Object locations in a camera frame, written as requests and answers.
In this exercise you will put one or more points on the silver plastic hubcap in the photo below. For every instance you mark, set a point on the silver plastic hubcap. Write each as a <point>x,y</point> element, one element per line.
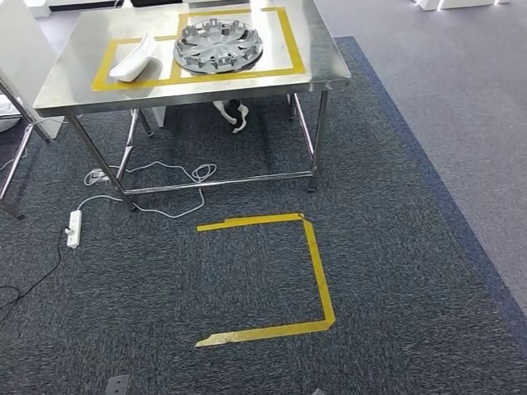
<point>218,46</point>

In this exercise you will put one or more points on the white lit platform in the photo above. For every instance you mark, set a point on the white lit platform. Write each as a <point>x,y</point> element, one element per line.
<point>460,3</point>

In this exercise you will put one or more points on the white curved plastic part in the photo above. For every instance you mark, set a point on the white curved plastic part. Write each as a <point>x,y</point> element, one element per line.
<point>134,62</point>

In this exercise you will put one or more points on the yellow floor tape strip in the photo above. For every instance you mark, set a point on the yellow floor tape strip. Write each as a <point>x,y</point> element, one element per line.
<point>317,267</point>

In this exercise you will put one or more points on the white power strip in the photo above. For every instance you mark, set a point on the white power strip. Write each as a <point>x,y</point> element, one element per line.
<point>98,175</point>
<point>74,229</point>

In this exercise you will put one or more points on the stainless steel workbench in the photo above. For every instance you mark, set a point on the stainless steel workbench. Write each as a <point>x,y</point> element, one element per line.
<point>321,60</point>

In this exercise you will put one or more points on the white cabinet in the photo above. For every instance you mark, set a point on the white cabinet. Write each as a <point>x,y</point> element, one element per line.
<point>25,49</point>

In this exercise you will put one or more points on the black robot foot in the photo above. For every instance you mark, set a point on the black robot foot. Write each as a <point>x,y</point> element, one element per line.
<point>117,385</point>

